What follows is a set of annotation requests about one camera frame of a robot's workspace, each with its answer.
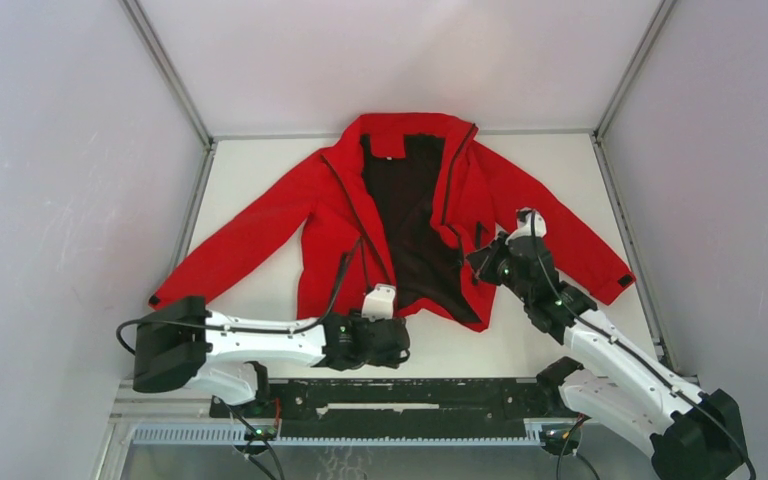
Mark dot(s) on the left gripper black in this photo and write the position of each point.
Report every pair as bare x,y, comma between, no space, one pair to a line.
390,361

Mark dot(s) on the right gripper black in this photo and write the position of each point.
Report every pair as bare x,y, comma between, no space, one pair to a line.
483,261

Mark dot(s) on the red jacket black lining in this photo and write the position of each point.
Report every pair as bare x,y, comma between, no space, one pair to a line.
400,199

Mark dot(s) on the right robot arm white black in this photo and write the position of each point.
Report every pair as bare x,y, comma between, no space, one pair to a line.
684,431

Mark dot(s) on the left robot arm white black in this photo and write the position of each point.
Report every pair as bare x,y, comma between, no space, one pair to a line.
185,345

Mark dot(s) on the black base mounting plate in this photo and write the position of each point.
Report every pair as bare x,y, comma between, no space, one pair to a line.
401,409

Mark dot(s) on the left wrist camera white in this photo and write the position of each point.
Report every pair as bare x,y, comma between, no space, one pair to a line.
379,303

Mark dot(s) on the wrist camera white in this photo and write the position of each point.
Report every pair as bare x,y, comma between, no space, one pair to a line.
379,303
530,223

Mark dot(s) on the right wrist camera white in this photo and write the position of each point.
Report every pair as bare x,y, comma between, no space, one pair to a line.
530,223

